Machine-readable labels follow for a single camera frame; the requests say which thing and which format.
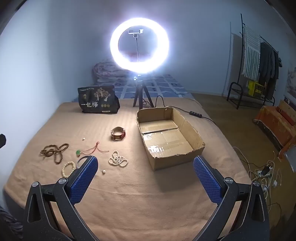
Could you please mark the dark striped cloth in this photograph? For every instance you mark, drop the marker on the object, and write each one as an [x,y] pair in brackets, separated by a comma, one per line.
[9,224]

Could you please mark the white wall pipe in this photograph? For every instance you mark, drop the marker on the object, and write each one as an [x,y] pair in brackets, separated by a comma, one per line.
[229,58]

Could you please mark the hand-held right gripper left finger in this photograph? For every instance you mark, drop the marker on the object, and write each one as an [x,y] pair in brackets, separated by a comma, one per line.
[85,178]

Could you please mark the black clothes rack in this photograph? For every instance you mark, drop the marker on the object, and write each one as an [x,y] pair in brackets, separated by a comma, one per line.
[242,58]

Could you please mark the striped hanging cloth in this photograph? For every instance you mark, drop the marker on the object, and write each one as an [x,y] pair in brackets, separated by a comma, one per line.
[251,53]

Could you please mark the black snack bag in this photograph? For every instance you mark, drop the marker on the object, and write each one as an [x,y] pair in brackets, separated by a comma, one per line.
[97,102]

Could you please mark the phone holder clamp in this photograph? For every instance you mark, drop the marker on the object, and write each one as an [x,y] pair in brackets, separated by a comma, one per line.
[136,31]

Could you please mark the cardboard box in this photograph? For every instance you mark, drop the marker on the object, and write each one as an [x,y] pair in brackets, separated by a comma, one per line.
[161,139]

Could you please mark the white power strip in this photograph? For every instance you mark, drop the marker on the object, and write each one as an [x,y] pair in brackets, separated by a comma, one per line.
[263,171]

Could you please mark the wall poster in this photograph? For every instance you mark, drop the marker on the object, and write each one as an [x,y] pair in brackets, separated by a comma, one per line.
[291,83]

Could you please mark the yellow box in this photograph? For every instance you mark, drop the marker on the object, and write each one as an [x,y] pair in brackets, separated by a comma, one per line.
[255,89]

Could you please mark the black tripod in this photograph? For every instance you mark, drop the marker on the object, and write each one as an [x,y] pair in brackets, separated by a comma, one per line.
[140,92]

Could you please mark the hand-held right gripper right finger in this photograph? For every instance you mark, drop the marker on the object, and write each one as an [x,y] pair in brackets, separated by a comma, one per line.
[205,178]

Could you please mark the thin blue bangle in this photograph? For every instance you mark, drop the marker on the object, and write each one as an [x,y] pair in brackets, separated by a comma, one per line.
[79,160]

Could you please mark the blue checked bedsheet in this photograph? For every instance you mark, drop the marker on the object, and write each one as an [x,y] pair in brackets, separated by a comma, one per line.
[161,85]

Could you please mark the grey panel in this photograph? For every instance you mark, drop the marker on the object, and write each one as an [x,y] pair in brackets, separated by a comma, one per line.
[291,160]

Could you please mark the folded floral quilt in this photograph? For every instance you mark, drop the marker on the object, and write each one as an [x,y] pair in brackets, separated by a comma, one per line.
[104,71]

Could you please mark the dark hanging jackets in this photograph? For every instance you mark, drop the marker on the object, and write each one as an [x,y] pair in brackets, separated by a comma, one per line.
[268,67]

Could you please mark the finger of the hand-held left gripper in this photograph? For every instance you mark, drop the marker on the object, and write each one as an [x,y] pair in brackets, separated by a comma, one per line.
[2,140]

